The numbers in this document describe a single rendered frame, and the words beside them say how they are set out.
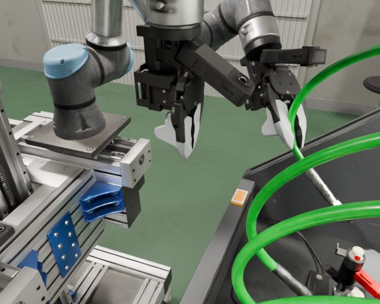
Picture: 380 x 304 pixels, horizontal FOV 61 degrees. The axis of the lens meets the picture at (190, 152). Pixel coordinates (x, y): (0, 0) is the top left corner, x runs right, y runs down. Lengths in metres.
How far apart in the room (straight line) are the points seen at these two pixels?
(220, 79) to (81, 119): 0.58
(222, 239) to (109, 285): 0.94
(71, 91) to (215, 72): 0.55
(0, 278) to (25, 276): 0.06
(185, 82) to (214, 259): 0.40
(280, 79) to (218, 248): 0.38
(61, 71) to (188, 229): 1.41
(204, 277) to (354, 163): 0.43
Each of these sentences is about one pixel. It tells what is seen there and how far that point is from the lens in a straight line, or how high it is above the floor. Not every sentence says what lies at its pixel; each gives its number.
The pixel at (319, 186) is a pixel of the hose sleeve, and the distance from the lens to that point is 0.63.
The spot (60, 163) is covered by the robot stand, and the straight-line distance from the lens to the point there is 1.05.
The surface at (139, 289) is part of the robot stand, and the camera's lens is 1.57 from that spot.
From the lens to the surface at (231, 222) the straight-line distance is 0.79.
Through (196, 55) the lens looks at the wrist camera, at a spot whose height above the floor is 1.39.
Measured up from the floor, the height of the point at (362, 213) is 1.32.
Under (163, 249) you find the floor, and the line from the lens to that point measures 1.96.
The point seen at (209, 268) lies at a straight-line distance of 0.70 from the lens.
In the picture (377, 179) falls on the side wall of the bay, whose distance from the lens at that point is 0.87.
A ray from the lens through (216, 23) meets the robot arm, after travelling 0.71.
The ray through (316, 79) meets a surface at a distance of 0.56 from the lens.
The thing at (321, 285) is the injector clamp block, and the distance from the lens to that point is 0.69.
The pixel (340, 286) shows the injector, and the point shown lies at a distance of 0.63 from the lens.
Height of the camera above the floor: 1.51
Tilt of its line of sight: 34 degrees down
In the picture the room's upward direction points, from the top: straight up
